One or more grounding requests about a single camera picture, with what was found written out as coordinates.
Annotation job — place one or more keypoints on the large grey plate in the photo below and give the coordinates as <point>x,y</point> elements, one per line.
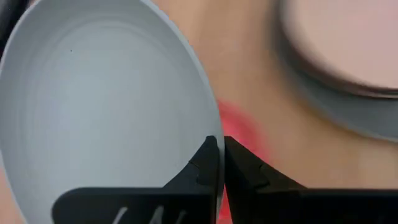
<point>357,115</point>

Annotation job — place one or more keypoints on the light grey plate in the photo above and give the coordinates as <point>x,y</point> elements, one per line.
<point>93,109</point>

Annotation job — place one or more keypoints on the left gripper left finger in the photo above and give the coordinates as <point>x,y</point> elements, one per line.
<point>174,205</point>

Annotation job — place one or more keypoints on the pink plastic plate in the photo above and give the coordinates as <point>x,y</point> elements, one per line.
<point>242,130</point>

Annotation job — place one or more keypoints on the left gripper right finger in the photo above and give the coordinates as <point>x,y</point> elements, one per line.
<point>280,205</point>

